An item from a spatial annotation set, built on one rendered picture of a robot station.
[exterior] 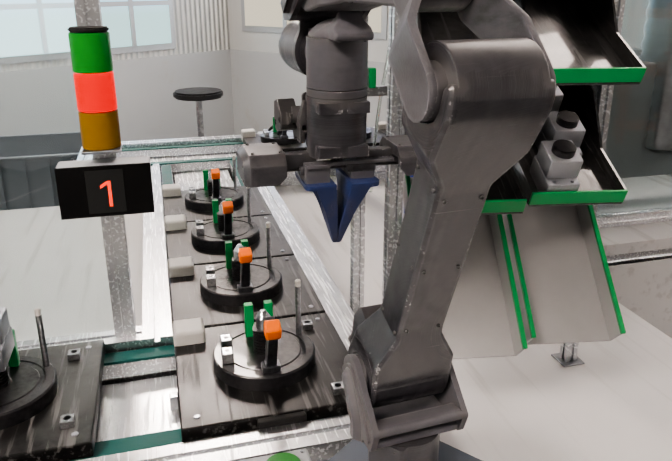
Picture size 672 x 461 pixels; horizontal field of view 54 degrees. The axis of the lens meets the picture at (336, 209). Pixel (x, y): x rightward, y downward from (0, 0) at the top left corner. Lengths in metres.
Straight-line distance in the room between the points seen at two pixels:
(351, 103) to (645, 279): 1.37
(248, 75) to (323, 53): 5.53
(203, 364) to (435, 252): 0.56
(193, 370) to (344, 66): 0.51
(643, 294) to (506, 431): 0.94
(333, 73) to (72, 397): 0.55
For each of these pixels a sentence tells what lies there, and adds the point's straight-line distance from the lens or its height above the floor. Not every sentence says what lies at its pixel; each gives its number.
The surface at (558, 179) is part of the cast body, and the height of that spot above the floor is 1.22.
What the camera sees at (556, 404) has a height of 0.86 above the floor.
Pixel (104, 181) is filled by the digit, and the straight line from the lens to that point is 0.93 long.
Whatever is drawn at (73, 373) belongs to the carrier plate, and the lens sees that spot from 0.98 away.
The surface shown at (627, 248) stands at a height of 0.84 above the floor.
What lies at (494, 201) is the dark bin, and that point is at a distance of 0.85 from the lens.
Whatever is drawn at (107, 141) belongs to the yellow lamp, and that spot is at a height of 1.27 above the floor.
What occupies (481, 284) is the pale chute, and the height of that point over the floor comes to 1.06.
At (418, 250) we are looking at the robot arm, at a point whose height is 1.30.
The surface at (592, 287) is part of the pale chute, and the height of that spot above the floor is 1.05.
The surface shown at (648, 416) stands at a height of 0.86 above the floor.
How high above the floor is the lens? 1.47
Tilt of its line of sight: 19 degrees down
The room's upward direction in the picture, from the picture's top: straight up
